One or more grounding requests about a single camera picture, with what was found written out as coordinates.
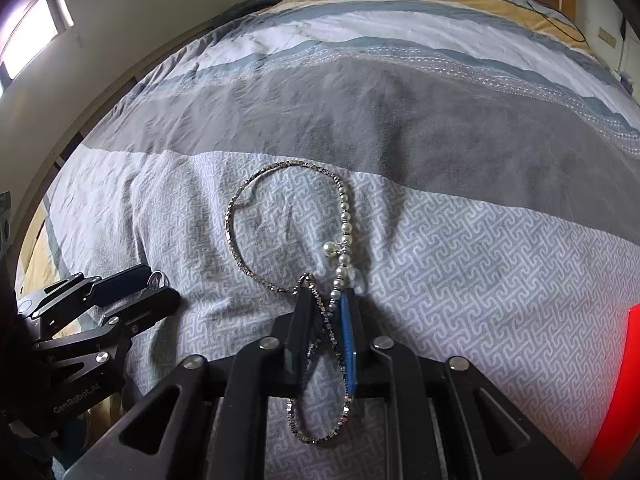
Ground black cable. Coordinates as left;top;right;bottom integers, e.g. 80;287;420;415
512;0;588;43

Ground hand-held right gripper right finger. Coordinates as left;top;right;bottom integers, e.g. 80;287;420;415
337;287;583;480

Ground striped grey bed blanket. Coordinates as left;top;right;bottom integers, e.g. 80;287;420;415
15;0;640;480

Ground silver chain pearl necklace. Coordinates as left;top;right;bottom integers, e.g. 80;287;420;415
227;160;363;446

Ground red cardboard box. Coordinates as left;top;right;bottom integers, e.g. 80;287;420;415
582;302;640;480

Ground window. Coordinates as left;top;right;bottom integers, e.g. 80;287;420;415
0;0;76;93

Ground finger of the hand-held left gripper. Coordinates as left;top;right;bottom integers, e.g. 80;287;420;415
17;264;151;321
32;287;182;361

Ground dark cloth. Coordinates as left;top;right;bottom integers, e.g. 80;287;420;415
212;0;273;26

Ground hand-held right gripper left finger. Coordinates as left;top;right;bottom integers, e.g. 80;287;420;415
62;280;323;480

